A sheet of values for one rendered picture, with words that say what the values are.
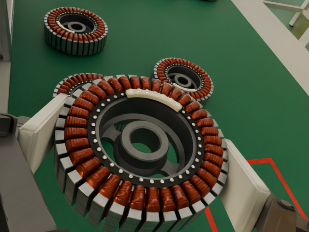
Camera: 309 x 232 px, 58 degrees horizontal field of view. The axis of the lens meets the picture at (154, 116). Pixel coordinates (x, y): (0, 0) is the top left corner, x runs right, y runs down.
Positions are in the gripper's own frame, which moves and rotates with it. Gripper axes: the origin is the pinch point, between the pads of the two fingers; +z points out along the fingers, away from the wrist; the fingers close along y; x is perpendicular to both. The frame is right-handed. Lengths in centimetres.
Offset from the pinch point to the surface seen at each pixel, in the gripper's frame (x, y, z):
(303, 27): 60, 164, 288
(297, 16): 65, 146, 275
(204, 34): 10, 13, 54
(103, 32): 4.4, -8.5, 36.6
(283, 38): 17, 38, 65
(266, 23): 20, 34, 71
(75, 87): -3.5, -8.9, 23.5
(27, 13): 3.4, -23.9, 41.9
